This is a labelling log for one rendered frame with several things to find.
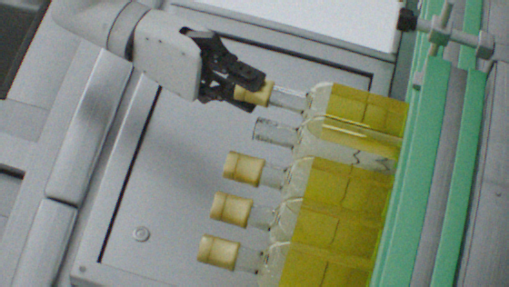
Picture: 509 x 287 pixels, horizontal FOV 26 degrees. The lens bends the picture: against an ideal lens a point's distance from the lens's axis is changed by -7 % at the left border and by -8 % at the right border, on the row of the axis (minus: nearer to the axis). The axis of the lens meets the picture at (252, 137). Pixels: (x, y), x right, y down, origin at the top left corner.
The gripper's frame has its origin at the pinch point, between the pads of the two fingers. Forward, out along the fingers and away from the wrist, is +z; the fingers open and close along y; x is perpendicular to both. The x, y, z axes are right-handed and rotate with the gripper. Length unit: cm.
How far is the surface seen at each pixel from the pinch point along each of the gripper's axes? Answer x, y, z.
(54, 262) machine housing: -28.7, -12.7, -10.5
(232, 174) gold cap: -12.5, 0.9, 5.1
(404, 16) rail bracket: 8.0, 16.4, 15.0
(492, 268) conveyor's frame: -17.0, 15.6, 37.8
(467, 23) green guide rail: 23.8, 4.3, 21.0
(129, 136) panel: -7.1, -11.8, -12.1
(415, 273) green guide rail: -20.6, 13.5, 30.2
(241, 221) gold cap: -17.4, 0.9, 9.1
